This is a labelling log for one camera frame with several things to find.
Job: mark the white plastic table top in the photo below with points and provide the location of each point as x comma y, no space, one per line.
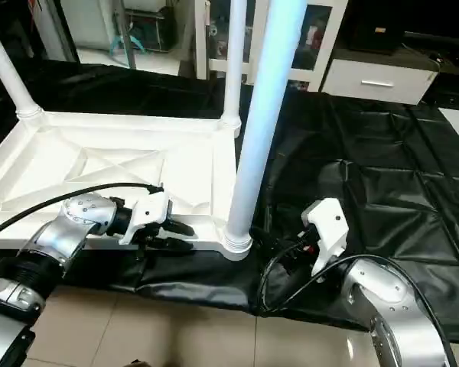
99,160

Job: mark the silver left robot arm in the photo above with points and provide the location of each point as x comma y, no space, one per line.
69,225

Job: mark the black work mat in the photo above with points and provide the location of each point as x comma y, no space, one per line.
382,160

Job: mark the white drawer unit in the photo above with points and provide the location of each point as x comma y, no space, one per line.
379,82

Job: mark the storage rack with items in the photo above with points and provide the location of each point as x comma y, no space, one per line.
141,27

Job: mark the white glass door cabinet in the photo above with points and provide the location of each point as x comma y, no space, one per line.
329,46

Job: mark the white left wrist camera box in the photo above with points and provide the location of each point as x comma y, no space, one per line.
149,210

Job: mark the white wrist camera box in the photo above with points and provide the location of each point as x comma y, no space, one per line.
149,210
329,225

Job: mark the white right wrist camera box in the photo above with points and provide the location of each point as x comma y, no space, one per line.
329,225

